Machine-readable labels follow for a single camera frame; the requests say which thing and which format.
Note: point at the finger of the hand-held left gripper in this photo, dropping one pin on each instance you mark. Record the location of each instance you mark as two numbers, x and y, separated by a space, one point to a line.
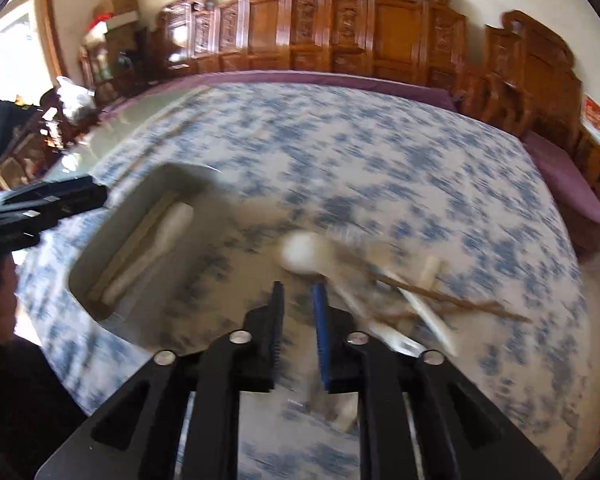
65 194
20 227

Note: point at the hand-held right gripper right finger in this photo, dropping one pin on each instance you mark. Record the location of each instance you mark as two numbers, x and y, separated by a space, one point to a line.
321 320

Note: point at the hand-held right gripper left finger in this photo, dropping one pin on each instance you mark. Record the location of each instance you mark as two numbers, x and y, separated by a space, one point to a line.
278 320

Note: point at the metal tray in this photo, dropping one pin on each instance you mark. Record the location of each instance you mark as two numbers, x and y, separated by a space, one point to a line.
130 195

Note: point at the large white spoon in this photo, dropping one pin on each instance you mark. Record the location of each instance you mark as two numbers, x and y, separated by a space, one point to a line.
300 254

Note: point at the metal fork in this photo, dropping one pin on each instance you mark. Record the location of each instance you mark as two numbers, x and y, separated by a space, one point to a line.
397 341

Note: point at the wooden chopstick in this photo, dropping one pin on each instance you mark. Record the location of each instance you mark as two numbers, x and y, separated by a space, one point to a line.
455 300
130 247
139 255
420 314

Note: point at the small white spoon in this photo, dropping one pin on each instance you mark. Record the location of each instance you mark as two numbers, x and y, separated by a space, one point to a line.
165 240
432 310

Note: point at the dark wooden chair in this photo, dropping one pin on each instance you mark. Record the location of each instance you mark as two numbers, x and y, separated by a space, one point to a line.
35 145

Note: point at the clear plastic bag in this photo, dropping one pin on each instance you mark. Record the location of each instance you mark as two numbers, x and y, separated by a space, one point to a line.
77 97

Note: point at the blue floral tablecloth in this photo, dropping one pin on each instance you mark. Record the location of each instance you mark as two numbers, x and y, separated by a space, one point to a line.
360 170

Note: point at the brown cardboard box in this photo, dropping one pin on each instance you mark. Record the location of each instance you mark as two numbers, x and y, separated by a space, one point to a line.
117 1

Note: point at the carved wooden chair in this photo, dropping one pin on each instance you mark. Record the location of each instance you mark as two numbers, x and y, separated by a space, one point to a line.
535 80
275 20
190 35
395 25

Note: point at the purple seat cushion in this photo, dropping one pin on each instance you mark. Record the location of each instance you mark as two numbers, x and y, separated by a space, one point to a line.
565 175

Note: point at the red box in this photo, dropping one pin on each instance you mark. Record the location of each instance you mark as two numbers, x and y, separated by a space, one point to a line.
597 114

